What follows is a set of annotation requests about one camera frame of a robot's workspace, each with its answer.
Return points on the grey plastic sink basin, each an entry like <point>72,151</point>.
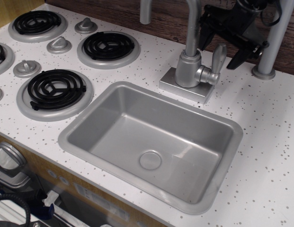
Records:
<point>175,152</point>

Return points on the grey stove knob middle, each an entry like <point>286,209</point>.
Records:
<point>59,46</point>

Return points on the front left stove burner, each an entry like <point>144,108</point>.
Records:
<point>6,58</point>

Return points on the front right stove burner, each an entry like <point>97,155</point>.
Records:
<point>54,95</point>

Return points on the stove burner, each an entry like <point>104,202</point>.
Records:
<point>54,95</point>
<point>108,50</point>
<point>37,26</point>
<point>6,58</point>

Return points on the wooden toy kitchen front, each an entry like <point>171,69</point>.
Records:
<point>79,197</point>

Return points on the silver oven dial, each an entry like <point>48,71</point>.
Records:
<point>12,161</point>

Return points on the back left stove burner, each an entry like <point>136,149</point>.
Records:
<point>37,26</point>

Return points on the back right stove burner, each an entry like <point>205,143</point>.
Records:
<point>108,50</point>

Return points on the grey support pole with base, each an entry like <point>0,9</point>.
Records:
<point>264,70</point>

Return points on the grey stove knob front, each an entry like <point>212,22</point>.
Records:
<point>27,69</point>

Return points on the silver faucet lever handle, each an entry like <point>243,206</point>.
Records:
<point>212,75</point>

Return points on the grey stove knob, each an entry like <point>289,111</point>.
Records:
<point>27,69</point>
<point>86,26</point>
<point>59,46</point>

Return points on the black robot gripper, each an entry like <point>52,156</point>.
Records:
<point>237,26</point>

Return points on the silver toy faucet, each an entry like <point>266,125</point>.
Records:
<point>186,80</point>

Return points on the grey stove knob back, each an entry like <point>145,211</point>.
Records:
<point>86,26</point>

